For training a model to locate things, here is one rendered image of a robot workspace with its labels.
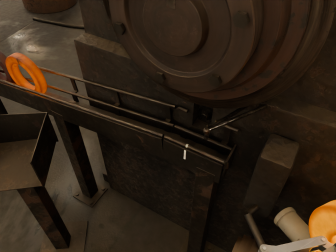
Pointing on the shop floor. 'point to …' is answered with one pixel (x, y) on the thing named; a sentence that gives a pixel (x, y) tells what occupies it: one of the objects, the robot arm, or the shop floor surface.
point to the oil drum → (48, 5)
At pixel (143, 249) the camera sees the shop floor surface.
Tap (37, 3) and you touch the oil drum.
